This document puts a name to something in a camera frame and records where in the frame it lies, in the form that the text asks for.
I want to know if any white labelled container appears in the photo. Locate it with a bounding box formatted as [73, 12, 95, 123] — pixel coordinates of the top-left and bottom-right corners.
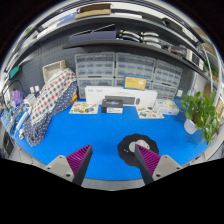
[23, 93, 37, 108]

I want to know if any white blue tissue pack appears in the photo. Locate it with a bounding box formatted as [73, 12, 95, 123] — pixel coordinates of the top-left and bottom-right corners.
[154, 98, 181, 116]

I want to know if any purple soft object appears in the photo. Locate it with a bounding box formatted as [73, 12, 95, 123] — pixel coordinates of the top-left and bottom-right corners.
[10, 89, 24, 108]

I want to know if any black mouse pad with eyes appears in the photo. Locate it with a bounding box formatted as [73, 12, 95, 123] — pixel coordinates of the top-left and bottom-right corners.
[117, 133, 160, 168]

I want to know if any small black box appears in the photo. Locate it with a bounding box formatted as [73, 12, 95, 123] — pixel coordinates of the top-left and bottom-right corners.
[100, 98, 125, 115]

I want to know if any navy polka dot cloth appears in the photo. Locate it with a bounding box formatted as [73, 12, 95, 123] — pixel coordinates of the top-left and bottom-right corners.
[23, 81, 79, 148]

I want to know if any beige computer mouse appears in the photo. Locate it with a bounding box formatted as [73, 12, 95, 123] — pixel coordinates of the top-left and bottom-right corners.
[134, 139, 151, 153]

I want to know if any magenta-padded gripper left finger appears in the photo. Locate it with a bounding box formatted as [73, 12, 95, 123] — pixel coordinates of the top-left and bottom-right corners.
[43, 143, 94, 187]

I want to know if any red blue checked cloth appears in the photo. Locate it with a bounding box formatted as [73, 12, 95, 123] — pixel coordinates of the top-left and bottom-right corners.
[30, 68, 78, 126]

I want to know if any white plant pot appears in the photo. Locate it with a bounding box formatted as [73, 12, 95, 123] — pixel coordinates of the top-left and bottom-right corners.
[183, 118, 198, 135]

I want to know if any illustrated sticker sheet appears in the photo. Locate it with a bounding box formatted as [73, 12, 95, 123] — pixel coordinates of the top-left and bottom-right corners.
[68, 101, 100, 115]
[136, 106, 165, 120]

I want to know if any yellow and blue box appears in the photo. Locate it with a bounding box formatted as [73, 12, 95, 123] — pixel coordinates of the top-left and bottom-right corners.
[123, 75, 148, 91]

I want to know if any long white keyboard box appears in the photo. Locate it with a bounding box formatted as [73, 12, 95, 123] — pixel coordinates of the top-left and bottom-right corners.
[84, 85, 159, 108]

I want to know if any white wicker basket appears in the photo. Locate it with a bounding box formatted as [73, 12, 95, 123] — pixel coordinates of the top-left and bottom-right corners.
[42, 59, 67, 83]

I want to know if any green potted plant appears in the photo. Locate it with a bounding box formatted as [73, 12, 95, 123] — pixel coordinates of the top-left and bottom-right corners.
[179, 90, 221, 144]

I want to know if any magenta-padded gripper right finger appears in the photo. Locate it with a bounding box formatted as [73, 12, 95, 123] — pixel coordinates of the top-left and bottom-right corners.
[133, 143, 184, 186]

